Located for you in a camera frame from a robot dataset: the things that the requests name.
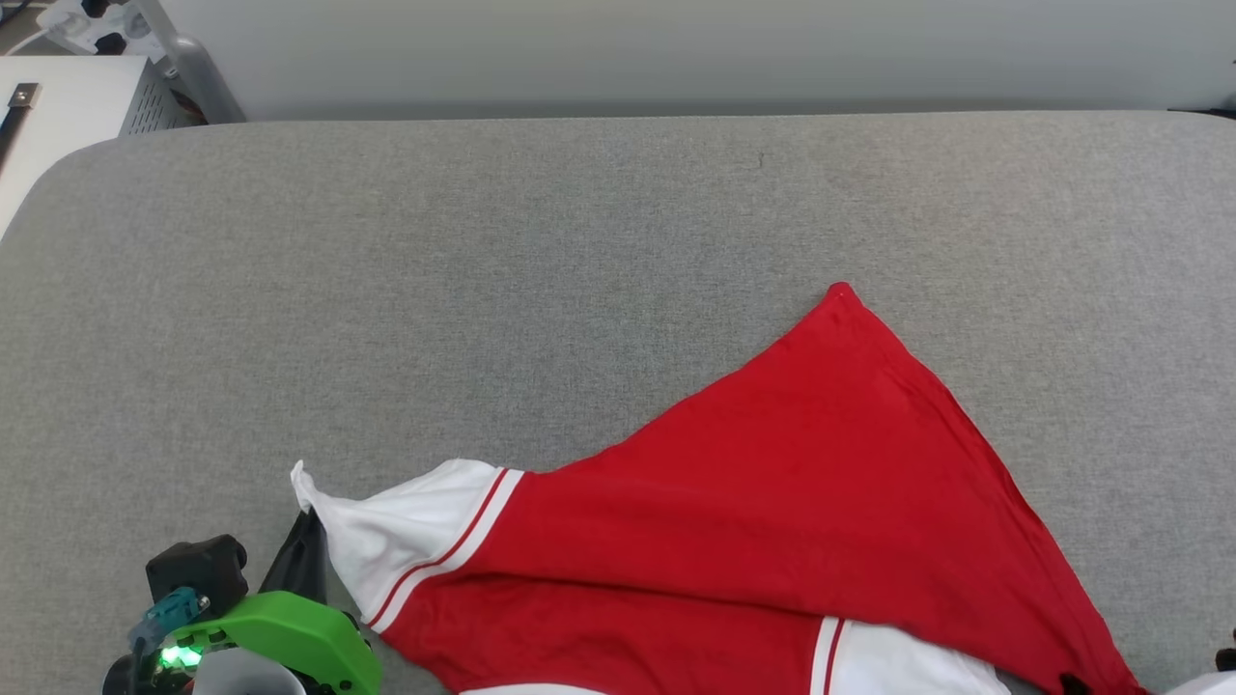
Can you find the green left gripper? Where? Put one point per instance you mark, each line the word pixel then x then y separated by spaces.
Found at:
pixel 299 632

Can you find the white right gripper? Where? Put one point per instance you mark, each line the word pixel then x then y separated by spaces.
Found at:
pixel 1207 687

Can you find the red and white garment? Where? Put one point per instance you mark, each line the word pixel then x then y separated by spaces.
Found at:
pixel 772 483

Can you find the grey fabric sofa cushion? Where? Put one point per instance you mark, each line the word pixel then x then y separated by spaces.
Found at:
pixel 579 290

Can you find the white equipment case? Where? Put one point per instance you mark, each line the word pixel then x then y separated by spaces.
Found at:
pixel 77 106

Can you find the white power strip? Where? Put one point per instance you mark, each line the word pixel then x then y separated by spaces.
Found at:
pixel 72 24

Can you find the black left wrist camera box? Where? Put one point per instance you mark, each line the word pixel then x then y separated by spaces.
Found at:
pixel 198 569

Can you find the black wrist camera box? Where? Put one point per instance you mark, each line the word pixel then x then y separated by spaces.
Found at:
pixel 1227 652
pixel 198 569

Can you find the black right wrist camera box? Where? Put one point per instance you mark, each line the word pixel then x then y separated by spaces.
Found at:
pixel 1227 652

